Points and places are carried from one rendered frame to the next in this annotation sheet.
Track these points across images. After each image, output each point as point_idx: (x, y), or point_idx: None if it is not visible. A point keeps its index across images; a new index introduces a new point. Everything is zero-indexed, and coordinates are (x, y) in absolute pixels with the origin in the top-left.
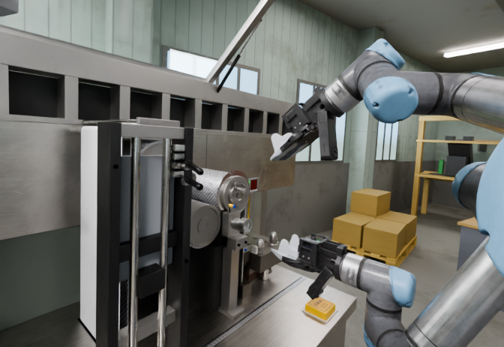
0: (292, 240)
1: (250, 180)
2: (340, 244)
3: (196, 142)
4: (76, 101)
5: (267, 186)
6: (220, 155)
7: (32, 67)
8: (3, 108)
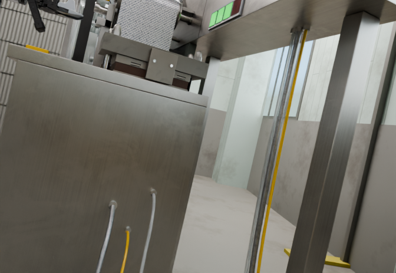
0: (73, 5)
1: (234, 0)
2: None
3: None
4: None
5: (258, 4)
6: None
7: None
8: None
